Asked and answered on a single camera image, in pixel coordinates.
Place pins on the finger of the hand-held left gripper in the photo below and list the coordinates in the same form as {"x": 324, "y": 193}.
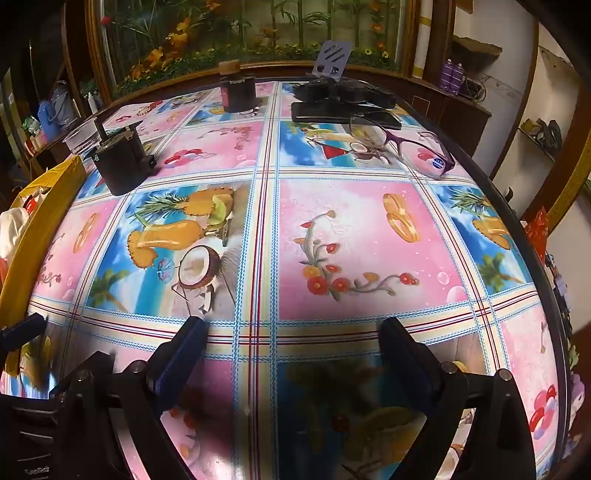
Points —
{"x": 21, "y": 333}

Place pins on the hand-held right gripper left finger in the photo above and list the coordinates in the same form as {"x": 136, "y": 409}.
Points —
{"x": 178, "y": 369}

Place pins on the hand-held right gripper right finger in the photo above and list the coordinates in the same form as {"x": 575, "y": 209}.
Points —
{"x": 399, "y": 367}

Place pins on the yellow cardboard box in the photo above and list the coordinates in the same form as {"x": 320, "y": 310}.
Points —
{"x": 51, "y": 207}

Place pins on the printed fruit tablecloth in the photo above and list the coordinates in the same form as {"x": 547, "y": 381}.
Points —
{"x": 323, "y": 230}

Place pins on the pink boxes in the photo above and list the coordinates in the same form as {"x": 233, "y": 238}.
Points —
{"x": 34, "y": 141}

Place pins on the red foil decoration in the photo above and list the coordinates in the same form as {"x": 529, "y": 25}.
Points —
{"x": 538, "y": 228}

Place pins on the black cylindrical motor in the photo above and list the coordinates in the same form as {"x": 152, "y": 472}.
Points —
{"x": 124, "y": 166}

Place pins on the purple framed glasses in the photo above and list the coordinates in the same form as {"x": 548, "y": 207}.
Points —
{"x": 436, "y": 164}

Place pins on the green packet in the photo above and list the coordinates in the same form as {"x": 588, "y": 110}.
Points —
{"x": 30, "y": 124}

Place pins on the blue thermos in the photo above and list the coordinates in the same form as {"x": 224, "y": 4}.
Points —
{"x": 47, "y": 116}

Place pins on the grey-blue thermos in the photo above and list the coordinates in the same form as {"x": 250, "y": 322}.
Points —
{"x": 63, "y": 102}

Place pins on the white squeeze bottle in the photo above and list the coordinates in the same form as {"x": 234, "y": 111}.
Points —
{"x": 94, "y": 101}

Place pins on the dark shoes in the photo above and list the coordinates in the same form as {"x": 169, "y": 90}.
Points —
{"x": 547, "y": 131}

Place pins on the dark bottle with cork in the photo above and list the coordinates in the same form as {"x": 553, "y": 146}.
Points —
{"x": 238, "y": 94}

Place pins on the black handheld device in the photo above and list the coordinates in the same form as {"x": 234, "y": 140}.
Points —
{"x": 341, "y": 91}

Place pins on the purple bottle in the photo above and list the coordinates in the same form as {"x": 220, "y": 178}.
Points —
{"x": 458, "y": 76}
{"x": 445, "y": 74}

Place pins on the grey striped card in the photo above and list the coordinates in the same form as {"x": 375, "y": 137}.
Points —
{"x": 333, "y": 57}

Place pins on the white yellow rolled poster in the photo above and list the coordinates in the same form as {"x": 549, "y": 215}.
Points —
{"x": 422, "y": 41}

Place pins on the framed artificial flower display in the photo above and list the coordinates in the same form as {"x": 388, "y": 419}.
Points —
{"x": 277, "y": 23}

